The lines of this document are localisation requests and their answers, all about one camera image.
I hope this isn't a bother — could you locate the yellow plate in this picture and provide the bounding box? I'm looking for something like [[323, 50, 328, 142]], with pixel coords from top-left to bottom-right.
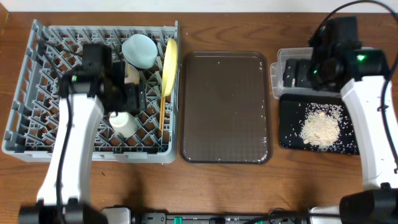
[[162, 39, 178, 97]]

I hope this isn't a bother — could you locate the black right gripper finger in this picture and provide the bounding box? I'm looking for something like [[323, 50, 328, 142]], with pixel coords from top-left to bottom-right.
[[295, 59, 312, 88], [283, 59, 297, 88]]

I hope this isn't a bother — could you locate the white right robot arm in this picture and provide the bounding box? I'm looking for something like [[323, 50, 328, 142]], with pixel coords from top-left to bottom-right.
[[277, 47, 397, 223]]

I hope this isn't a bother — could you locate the grey plastic dish rack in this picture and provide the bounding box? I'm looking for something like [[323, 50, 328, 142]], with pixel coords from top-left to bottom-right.
[[2, 21, 180, 163]]

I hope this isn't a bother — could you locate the light blue bowl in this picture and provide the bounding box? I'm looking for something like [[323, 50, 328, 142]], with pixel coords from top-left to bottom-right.
[[122, 34, 158, 69]]

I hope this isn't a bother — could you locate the pink bowl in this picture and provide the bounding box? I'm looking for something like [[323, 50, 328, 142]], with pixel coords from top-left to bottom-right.
[[124, 63, 140, 85]]

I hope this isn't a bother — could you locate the black equipment rail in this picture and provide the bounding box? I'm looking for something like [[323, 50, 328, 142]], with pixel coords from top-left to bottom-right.
[[101, 203, 312, 224]]

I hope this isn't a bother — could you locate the dark brown serving tray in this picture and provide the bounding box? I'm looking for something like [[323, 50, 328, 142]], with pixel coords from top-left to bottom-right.
[[180, 51, 273, 165]]

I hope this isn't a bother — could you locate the wooden chopstick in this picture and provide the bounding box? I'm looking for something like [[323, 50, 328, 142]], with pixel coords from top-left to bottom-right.
[[159, 97, 164, 131], [160, 97, 166, 135]]

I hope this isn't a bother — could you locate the clear plastic waste bin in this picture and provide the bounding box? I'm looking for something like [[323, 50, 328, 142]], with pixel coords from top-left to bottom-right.
[[270, 47, 381, 99]]

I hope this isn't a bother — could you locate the white cup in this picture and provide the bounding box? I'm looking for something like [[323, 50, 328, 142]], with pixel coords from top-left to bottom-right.
[[109, 112, 138, 138]]

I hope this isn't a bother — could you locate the rice food scraps pile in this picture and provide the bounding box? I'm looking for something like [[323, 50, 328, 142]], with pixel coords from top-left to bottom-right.
[[285, 102, 358, 153]]

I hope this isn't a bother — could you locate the black waste tray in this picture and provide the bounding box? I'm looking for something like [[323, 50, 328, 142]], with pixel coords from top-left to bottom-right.
[[278, 93, 361, 156]]

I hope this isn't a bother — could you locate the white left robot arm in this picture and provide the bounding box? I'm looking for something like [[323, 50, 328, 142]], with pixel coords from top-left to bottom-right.
[[18, 60, 141, 223]]

